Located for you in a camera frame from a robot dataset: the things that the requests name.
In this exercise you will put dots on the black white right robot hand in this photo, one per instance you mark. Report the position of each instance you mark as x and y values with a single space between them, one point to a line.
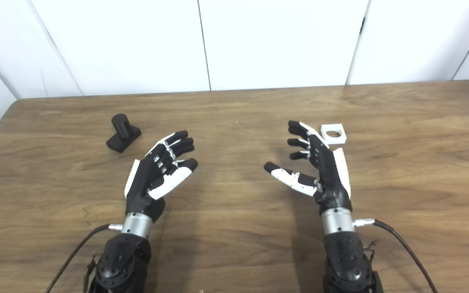
332 183

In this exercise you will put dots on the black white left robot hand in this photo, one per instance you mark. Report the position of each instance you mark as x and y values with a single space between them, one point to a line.
145 183

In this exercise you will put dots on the white square piece with hole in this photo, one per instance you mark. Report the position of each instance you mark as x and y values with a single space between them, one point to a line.
338 140

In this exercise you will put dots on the black peg with square base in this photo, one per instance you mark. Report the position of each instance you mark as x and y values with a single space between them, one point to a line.
122 130

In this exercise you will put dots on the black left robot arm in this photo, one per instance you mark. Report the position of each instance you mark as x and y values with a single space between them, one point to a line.
124 260

